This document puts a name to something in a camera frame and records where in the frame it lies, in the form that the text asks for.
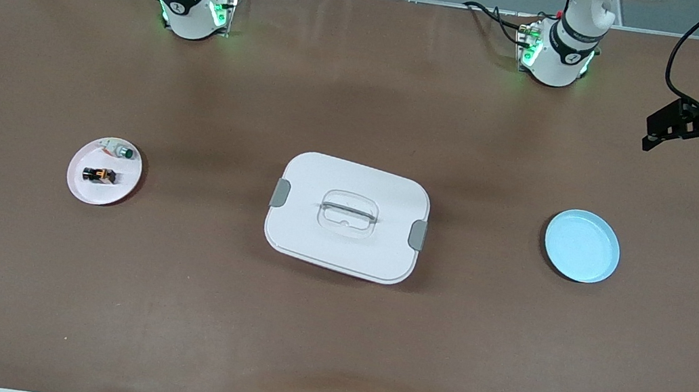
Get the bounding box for black cable at arm base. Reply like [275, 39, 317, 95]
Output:
[457, 0, 528, 47]

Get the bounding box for orange and black push-button switch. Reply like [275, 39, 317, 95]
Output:
[81, 165, 119, 186]

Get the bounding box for white circuit breaker green lever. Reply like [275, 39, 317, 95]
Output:
[98, 138, 136, 161]

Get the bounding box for gray box latch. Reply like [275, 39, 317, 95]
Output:
[407, 219, 429, 252]
[270, 177, 293, 210]

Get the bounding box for light blue round plate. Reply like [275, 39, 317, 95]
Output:
[539, 206, 627, 288]

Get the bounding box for white lidded storage box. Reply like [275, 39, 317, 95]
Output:
[258, 147, 437, 290]

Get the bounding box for pink round plate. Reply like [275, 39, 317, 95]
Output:
[63, 131, 147, 212]

